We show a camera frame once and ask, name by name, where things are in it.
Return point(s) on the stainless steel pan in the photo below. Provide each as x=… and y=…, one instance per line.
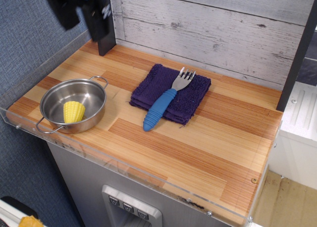
x=90, y=92

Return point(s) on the blue handled metal fork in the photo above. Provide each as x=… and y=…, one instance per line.
x=157, y=110

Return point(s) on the left dark post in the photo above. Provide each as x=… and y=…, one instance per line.
x=107, y=40

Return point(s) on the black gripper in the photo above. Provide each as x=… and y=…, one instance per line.
x=96, y=14

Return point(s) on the yellow black object corner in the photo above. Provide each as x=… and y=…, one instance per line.
x=30, y=221

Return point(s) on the clear acrylic guard rail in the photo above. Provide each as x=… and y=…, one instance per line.
x=214, y=164

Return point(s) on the purple folded towel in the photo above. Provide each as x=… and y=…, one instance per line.
x=155, y=93

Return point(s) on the grey toy fridge cabinet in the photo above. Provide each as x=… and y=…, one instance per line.
x=85, y=180

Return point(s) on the yellow toy corn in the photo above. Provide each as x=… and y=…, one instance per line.
x=73, y=112

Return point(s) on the silver dispenser button panel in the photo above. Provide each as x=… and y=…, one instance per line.
x=127, y=211

